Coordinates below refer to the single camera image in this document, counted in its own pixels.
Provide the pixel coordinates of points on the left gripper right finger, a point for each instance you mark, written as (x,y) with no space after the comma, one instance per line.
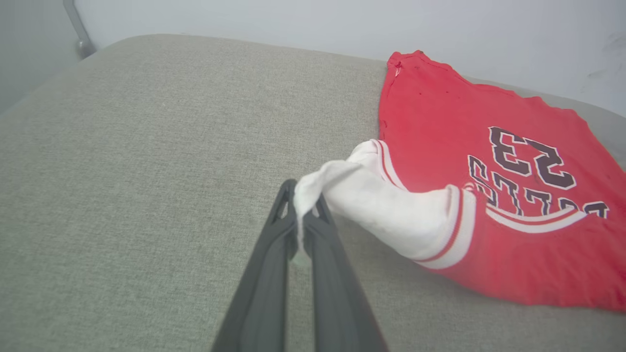
(337,303)

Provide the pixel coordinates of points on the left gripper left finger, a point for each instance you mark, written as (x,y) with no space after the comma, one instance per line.
(264,293)

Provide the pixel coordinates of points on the red basketball jersey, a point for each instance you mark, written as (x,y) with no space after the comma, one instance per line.
(440,122)

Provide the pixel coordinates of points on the grey metal pipe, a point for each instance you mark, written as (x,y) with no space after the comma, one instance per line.
(80,34)

